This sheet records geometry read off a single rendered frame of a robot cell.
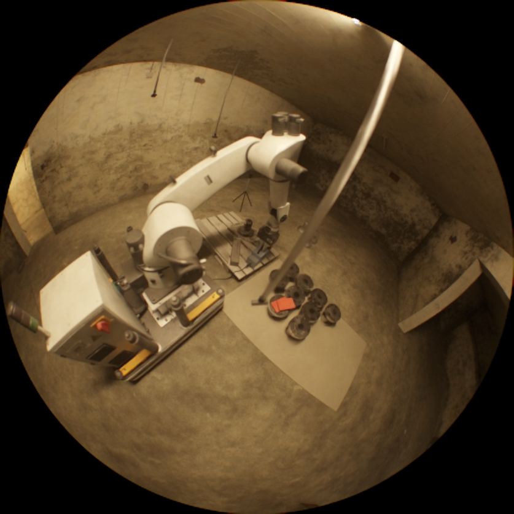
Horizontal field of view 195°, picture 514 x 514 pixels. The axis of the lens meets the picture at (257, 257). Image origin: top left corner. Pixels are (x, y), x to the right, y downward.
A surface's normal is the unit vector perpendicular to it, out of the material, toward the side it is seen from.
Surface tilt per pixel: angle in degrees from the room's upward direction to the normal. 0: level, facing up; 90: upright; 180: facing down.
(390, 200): 89
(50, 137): 90
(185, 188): 90
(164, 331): 0
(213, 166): 90
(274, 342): 0
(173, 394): 0
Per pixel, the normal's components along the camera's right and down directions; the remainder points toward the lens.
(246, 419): 0.29, -0.64
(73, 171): 0.66, 0.66
